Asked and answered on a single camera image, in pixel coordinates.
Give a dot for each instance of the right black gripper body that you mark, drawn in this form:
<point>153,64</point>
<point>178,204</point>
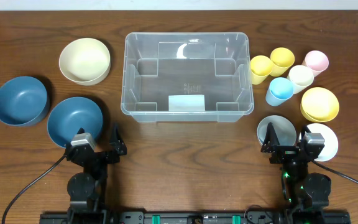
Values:
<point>288,151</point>

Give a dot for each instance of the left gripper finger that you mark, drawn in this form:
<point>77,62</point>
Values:
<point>116,140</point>
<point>81,131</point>

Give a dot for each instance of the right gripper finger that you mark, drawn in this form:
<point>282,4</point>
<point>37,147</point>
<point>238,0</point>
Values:
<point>304,130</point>
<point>271,140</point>

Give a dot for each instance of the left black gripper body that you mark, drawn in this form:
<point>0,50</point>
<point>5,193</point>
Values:
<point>99,156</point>

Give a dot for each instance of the grey-blue small bowl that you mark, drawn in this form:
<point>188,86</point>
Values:
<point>284,129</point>

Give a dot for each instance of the yellow small bowl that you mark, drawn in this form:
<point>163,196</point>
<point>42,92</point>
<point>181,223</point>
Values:
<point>319,105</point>

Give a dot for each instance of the white small bowl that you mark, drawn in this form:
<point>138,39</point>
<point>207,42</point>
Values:
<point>331,142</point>

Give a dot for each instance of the cream cup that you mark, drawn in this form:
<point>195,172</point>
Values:
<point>301,77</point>

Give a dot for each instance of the pink cup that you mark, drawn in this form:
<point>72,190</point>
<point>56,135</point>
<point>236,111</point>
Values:
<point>316,61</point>

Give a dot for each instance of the yellow cup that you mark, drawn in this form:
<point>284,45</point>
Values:
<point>261,67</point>
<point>282,59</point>

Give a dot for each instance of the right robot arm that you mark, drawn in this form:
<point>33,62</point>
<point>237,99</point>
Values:
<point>307,192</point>

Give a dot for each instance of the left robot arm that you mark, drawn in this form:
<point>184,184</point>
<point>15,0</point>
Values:
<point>87,189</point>

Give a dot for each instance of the yellow cup beside container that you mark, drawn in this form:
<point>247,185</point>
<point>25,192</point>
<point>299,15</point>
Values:
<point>261,67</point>

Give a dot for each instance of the clear plastic storage container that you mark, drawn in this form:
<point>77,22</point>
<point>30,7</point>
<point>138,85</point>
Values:
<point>187,76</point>

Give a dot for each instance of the dark blue bowl near gripper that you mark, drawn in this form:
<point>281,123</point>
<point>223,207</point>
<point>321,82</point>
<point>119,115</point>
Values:
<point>70,115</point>

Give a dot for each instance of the light blue cup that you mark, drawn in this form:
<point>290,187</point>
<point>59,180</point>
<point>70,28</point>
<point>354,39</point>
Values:
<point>280,90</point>

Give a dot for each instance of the dark blue bowl far left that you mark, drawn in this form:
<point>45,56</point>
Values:
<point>24,101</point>

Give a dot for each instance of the cream bowl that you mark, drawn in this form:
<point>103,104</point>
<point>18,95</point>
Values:
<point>85,61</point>

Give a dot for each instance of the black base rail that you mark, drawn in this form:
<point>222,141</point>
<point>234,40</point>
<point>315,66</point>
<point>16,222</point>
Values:
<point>251,216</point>

